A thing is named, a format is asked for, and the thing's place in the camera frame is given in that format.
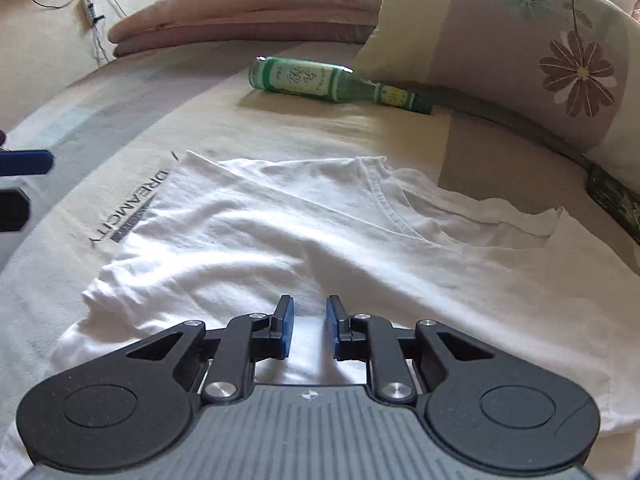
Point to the green glass bottle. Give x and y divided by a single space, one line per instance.
300 80

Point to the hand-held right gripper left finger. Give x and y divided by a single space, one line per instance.
286 327

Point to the white wall power strip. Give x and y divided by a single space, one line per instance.
87 7

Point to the folded floral quilt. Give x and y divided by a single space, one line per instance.
225 15

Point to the white printed t-shirt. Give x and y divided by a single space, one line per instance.
300 240

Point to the floral pillow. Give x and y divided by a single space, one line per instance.
450 35

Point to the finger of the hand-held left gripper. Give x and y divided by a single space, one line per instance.
12 210
25 162

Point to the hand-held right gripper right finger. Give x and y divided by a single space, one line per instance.
334 327

